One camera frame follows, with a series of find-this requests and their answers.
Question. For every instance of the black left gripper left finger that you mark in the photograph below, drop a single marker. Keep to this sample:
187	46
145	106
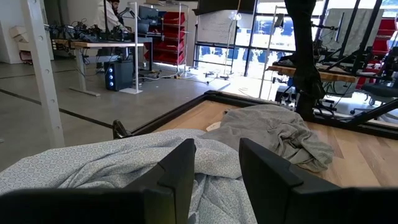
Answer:
174	186

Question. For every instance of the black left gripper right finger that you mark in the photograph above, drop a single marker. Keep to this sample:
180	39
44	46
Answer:
273	193

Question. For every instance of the grey t-shirt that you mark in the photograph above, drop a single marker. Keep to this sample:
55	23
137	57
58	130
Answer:
264	130

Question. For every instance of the light blue patterned shirt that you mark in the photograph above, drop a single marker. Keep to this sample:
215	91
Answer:
93	161

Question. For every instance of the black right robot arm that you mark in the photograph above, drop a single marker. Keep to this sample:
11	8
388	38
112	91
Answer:
303	46

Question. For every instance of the white clothes stand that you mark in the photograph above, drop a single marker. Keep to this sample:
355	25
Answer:
136	46

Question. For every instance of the black computer tower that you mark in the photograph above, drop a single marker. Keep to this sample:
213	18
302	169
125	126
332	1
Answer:
118	74

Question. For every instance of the wooden worktable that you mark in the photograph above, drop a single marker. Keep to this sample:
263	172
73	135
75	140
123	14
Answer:
329	74

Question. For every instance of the red storage bin shelf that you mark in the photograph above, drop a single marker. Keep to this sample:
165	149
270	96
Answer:
384	34
171	46

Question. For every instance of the black office chair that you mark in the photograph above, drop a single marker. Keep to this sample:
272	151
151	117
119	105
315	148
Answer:
379	90

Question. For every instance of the white light stand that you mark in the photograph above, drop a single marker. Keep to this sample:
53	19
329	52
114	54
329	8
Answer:
231	46

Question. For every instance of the wooden top desk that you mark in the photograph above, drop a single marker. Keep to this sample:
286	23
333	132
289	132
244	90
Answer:
93	44

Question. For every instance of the white board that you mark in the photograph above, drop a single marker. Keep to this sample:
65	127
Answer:
214	28

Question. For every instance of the black computer monitor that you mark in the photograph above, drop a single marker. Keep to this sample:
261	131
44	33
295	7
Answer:
147	14

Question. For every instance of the person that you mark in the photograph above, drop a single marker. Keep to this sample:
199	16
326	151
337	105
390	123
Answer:
107	15

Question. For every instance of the black hanging panel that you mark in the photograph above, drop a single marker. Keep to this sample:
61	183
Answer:
224	6

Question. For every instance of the white cardboard box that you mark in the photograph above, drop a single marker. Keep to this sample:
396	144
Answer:
17	31

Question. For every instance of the white perforated rack post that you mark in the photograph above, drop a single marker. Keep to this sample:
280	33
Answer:
43	77

